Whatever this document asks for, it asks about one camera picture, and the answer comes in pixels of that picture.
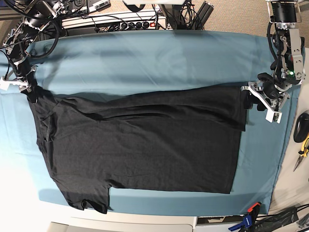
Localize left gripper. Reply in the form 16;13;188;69
240;81;290;112

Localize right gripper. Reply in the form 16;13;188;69
4;57;38;104

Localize black T-shirt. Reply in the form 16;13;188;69
30;85;246;214

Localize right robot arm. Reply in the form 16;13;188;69
0;0;70;103

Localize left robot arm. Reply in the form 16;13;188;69
241;0;306;122

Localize teal table cloth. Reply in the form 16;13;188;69
0;30;300;216

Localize black computer mouse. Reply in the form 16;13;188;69
293;112;309;143

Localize black electronics boxes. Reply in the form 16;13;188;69
69;0;111;15

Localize blue orange clamp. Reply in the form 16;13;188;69
228;202;261;232

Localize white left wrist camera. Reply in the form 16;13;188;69
266;110;282;124

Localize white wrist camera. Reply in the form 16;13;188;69
266;110;282;124
0;76;10;91

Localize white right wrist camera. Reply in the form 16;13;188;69
0;76;10;91

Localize yellow handled pliers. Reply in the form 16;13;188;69
293;135;309;171

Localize white table frame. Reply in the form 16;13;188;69
47;211;229;232

